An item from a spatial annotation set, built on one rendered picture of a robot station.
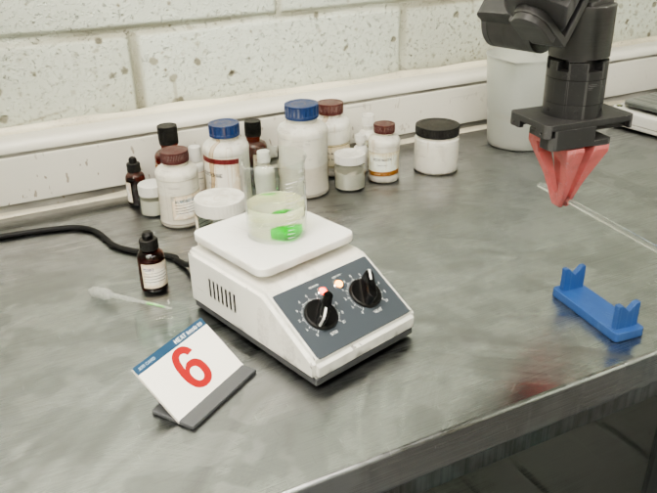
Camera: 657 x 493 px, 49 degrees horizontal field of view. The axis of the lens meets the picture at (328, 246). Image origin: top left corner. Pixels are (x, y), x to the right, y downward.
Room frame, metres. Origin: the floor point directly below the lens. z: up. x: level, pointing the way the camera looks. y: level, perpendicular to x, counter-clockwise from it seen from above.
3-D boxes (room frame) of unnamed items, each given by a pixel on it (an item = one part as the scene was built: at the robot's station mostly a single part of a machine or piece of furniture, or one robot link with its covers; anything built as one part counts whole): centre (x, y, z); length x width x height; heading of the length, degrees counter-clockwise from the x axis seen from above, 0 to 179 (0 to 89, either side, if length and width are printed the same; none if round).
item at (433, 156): (1.06, -0.17, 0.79); 0.07 x 0.07 x 0.07
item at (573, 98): (0.70, -0.24, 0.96); 0.10 x 0.07 x 0.07; 110
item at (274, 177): (0.65, 0.05, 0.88); 0.07 x 0.06 x 0.08; 137
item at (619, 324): (0.63, -0.27, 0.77); 0.10 x 0.03 x 0.04; 20
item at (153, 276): (0.70, 0.19, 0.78); 0.03 x 0.03 x 0.07
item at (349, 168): (0.99, -0.03, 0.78); 0.05 x 0.05 x 0.05
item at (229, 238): (0.65, 0.06, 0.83); 0.12 x 0.12 x 0.01; 41
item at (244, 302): (0.63, 0.04, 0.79); 0.22 x 0.13 x 0.08; 41
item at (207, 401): (0.52, 0.12, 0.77); 0.09 x 0.06 x 0.04; 150
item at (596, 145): (0.70, -0.24, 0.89); 0.07 x 0.07 x 0.09; 20
